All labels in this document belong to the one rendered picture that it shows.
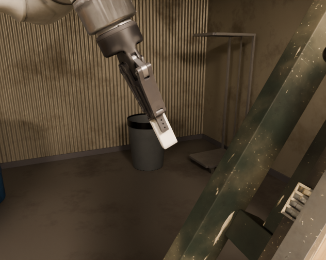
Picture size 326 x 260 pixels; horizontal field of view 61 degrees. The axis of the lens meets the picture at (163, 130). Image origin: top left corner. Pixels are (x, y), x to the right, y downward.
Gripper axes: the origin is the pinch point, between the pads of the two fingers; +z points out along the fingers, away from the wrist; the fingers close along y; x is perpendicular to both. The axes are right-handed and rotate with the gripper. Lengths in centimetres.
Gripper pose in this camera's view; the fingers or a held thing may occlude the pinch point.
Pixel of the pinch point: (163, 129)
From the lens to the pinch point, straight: 53.6
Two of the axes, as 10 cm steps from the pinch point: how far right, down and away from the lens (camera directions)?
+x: -8.4, 4.9, -2.3
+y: -3.6, -2.0, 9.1
